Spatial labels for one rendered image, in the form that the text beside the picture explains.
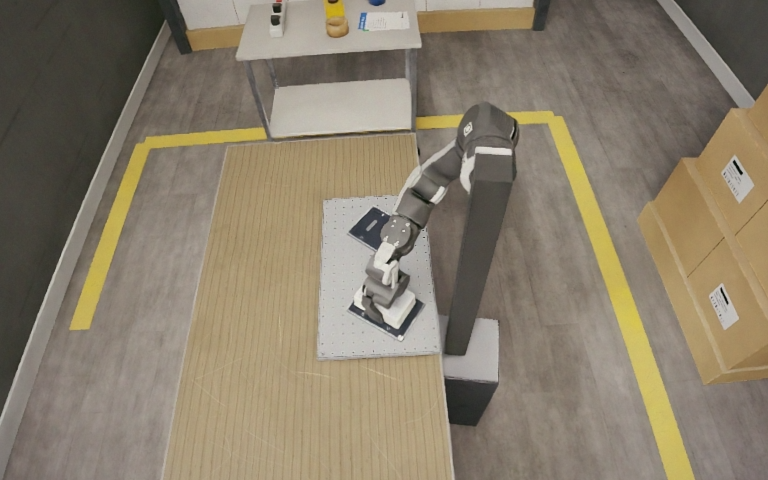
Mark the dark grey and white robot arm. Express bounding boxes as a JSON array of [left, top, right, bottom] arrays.
[[365, 101, 520, 285]]

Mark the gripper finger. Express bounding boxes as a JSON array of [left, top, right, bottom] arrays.
[[361, 289, 384, 324]]

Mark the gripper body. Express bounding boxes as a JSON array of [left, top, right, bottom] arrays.
[[362, 267, 410, 310]]

